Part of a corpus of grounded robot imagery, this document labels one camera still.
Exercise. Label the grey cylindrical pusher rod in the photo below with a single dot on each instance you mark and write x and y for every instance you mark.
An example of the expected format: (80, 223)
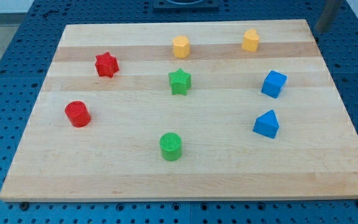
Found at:
(327, 16)

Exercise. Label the blue cube block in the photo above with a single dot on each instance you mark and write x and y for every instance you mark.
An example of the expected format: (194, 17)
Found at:
(273, 84)

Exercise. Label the blue triangle block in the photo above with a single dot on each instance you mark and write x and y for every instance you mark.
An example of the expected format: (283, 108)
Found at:
(267, 125)

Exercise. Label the yellow heart block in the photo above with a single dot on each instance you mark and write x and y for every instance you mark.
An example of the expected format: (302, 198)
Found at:
(250, 41)

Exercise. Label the wooden board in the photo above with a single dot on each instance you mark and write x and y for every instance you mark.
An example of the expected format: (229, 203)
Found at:
(116, 157)

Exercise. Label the yellow hexagon block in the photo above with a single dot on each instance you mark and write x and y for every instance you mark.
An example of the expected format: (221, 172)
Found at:
(181, 46)

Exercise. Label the green star block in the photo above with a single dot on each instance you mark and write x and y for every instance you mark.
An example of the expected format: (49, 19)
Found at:
(179, 81)

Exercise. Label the green cylinder block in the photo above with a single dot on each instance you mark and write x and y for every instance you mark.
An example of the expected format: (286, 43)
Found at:
(170, 146)

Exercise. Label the red star block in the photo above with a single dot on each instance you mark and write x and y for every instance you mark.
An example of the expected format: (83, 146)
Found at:
(106, 65)

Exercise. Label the red cylinder block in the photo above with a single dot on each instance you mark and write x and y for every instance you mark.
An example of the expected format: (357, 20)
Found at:
(78, 114)

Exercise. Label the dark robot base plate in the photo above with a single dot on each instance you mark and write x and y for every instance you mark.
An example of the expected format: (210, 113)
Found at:
(186, 5)

